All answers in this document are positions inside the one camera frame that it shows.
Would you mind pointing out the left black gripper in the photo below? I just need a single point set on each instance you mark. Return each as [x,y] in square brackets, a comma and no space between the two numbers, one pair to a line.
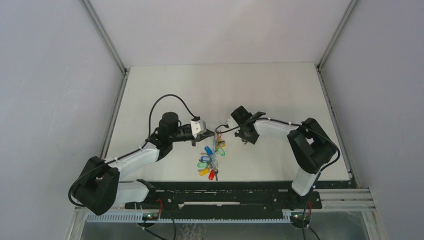
[201,137]

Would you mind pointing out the blue keyring with keys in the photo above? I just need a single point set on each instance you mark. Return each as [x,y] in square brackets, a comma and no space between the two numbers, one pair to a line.
[208,163]

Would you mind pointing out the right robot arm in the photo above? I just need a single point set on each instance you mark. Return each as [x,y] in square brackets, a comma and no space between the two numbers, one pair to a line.
[312,148]

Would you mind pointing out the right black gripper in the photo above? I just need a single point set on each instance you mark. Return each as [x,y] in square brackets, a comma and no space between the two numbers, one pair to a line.
[252,140]

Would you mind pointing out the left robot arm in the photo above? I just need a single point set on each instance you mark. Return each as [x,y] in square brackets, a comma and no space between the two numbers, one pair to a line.
[100,185]

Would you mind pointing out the white slotted cable duct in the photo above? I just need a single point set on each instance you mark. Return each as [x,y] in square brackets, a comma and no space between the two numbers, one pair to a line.
[133,217]

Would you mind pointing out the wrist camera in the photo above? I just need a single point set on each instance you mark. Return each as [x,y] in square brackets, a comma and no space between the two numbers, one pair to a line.
[229,122]
[198,127]

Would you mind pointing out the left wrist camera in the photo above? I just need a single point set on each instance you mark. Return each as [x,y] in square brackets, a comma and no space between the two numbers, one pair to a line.
[198,127]

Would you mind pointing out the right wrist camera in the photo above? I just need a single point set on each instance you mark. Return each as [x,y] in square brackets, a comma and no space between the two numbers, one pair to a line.
[229,122]

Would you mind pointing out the black mounting base rail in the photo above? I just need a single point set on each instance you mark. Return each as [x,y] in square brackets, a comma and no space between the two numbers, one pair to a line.
[231,199]

